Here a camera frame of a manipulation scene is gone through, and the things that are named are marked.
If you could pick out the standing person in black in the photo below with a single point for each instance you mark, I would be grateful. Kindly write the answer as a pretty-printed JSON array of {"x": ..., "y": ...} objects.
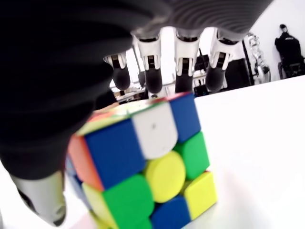
[{"x": 288, "y": 47}]

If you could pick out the multicoloured Rubik's cube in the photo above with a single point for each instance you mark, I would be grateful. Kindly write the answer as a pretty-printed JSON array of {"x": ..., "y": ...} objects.
[{"x": 143, "y": 167}]

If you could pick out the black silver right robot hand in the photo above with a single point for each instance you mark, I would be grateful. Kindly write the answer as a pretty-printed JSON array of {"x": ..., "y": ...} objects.
[{"x": 47, "y": 83}]

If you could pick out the silver white humanoid robot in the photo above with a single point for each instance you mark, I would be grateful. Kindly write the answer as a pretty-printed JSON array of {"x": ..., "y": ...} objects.
[{"x": 258, "y": 55}]

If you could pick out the black cabinet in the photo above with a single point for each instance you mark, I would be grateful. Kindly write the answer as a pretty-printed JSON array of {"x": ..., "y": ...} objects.
[{"x": 238, "y": 74}]

